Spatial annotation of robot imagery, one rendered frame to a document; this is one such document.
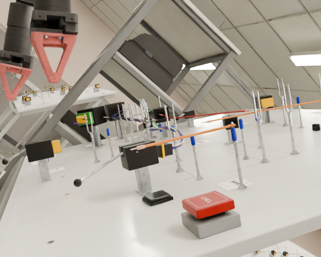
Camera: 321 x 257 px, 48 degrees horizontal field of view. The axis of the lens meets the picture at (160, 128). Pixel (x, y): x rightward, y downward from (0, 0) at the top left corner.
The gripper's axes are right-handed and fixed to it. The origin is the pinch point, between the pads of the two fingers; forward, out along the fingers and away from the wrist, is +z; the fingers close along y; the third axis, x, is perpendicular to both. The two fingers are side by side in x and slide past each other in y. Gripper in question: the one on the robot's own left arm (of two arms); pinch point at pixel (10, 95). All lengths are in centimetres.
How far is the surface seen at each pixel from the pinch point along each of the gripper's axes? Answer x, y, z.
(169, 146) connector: -26.5, -28.5, 2.9
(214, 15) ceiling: -233, 329, -128
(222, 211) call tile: -24, -51, 7
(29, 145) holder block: -6.0, 5.0, 11.3
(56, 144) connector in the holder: -12.1, 4.7, 10.2
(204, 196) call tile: -23, -48, 6
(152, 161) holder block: -23.3, -29.5, 5.8
